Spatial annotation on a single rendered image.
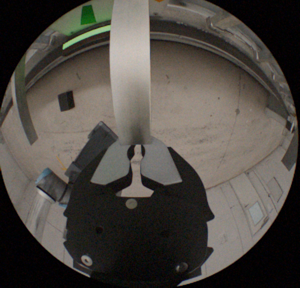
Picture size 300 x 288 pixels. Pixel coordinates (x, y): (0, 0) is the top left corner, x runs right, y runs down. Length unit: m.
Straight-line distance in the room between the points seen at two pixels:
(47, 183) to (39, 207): 0.16
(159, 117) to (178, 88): 0.35
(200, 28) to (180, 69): 0.73
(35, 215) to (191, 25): 0.92
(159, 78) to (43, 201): 1.22
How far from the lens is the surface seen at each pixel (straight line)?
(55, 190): 0.65
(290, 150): 0.23
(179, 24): 0.32
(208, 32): 0.35
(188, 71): 1.04
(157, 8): 0.29
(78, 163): 0.72
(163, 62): 0.98
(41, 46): 0.41
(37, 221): 0.65
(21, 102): 0.26
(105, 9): 0.28
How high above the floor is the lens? 0.93
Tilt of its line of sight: 58 degrees down
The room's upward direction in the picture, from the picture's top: 175 degrees clockwise
